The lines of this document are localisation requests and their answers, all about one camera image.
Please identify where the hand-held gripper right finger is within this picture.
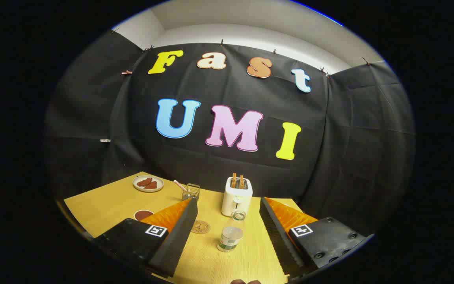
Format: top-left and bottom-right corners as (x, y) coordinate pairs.
(259, 196), (374, 281)

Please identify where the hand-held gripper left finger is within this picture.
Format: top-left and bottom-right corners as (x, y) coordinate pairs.
(92, 197), (199, 278)

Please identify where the round cork coaster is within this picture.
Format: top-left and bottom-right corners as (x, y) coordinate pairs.
(190, 220), (211, 234)

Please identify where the beige cup with handle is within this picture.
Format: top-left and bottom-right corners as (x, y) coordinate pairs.
(134, 209), (155, 222)

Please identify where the clear plastic juice bottle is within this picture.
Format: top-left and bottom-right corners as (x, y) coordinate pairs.
(217, 210), (247, 253)

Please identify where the white toaster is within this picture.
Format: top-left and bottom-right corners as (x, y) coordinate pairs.
(221, 176), (253, 217)

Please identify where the small white round plate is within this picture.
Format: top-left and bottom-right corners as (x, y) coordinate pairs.
(132, 175), (165, 193)

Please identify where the wooden table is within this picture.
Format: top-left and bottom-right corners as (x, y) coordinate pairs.
(63, 172), (304, 284)

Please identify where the black backdrop cloth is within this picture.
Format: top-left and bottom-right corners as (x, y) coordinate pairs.
(44, 30), (416, 237)

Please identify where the wire mesh holder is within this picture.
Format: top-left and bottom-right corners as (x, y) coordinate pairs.
(182, 183), (201, 202)

